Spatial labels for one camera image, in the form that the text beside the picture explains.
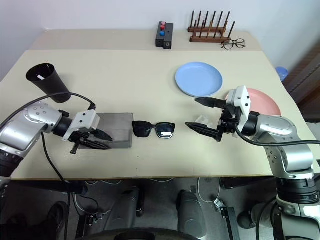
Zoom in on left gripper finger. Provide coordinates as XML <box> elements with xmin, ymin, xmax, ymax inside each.
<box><xmin>93</xmin><ymin>128</ymin><xmax>114</xmax><ymax>142</ymax></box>
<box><xmin>82</xmin><ymin>139</ymin><xmax>112</xmax><ymax>151</ymax></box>

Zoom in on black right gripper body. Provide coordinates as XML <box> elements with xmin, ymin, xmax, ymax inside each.
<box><xmin>216</xmin><ymin>99</ymin><xmax>242</xmax><ymax>135</ymax></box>

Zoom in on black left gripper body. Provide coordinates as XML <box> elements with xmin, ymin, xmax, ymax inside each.
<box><xmin>69</xmin><ymin>128</ymin><xmax>98</xmax><ymax>155</ymax></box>

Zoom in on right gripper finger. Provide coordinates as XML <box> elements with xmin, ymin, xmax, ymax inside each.
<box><xmin>184</xmin><ymin>121</ymin><xmax>224</xmax><ymax>143</ymax></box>
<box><xmin>194</xmin><ymin>96</ymin><xmax>226</xmax><ymax>109</ymax></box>

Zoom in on grey glasses case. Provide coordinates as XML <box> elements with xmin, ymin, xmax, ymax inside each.
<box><xmin>96</xmin><ymin>112</ymin><xmax>134</xmax><ymax>150</ymax></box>

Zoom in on blue plate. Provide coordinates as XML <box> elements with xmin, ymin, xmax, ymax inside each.
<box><xmin>174</xmin><ymin>61</ymin><xmax>224</xmax><ymax>98</ymax></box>

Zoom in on black sunglasses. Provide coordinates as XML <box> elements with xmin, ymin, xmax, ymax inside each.
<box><xmin>131</xmin><ymin>120</ymin><xmax>176</xmax><ymax>140</ymax></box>

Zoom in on pink plate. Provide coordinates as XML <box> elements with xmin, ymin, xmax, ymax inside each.
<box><xmin>226</xmin><ymin>87</ymin><xmax>281</xmax><ymax>117</ymax></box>

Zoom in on black plastic cup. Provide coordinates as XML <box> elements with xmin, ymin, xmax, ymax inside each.
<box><xmin>25</xmin><ymin>63</ymin><xmax>73</xmax><ymax>104</ymax></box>

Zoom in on brown thin-rimmed eyeglasses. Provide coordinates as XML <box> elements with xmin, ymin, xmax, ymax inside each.
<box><xmin>220</xmin><ymin>38</ymin><xmax>247</xmax><ymax>50</ymax></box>

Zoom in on wooden peg rack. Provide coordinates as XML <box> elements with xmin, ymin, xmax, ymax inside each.
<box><xmin>189</xmin><ymin>21</ymin><xmax>236</xmax><ymax>43</ymax></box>
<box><xmin>187</xmin><ymin>9</ymin><xmax>232</xmax><ymax>34</ymax></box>

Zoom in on dark rounded shape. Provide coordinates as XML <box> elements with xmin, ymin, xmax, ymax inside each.
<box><xmin>109</xmin><ymin>187</ymin><xmax>141</xmax><ymax>229</ymax></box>
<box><xmin>176</xmin><ymin>189</ymin><xmax>209</xmax><ymax>238</ymax></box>

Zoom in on blue bottle cap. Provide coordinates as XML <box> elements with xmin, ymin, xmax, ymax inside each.
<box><xmin>275</xmin><ymin>66</ymin><xmax>289</xmax><ymax>81</ymax></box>

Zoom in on plain black box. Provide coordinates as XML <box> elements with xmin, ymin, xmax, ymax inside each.
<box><xmin>162</xmin><ymin>22</ymin><xmax>175</xmax><ymax>50</ymax></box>

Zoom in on black box with coloured buttons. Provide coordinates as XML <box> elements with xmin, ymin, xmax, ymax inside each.
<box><xmin>155</xmin><ymin>21</ymin><xmax>168</xmax><ymax>48</ymax></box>

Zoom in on brown wooden cabinet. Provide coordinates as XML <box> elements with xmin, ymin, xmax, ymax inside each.
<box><xmin>284</xmin><ymin>42</ymin><xmax>320</xmax><ymax>123</ymax></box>

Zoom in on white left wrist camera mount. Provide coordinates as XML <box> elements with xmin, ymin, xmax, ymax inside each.
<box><xmin>62</xmin><ymin>111</ymin><xmax>100</xmax><ymax>142</ymax></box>

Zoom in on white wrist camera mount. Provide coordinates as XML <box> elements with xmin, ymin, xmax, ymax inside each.
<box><xmin>226</xmin><ymin>85</ymin><xmax>252</xmax><ymax>118</ymax></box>
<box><xmin>62</xmin><ymin>111</ymin><xmax>100</xmax><ymax>142</ymax></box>

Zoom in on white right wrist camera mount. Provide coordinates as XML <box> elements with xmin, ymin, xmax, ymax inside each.
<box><xmin>226</xmin><ymin>85</ymin><xmax>252</xmax><ymax>118</ymax></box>

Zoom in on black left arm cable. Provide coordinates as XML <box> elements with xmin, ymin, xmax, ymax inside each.
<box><xmin>0</xmin><ymin>92</ymin><xmax>97</xmax><ymax>240</ymax></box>

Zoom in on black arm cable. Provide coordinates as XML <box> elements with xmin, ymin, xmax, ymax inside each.
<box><xmin>0</xmin><ymin>92</ymin><xmax>97</xmax><ymax>240</ymax></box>
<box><xmin>233</xmin><ymin>126</ymin><xmax>320</xmax><ymax>146</ymax></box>

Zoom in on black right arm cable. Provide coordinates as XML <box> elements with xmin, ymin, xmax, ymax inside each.
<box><xmin>233</xmin><ymin>126</ymin><xmax>320</xmax><ymax>146</ymax></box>

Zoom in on white floor cable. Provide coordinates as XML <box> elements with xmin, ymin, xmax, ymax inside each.
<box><xmin>196</xmin><ymin>177</ymin><xmax>221</xmax><ymax>204</ymax></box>

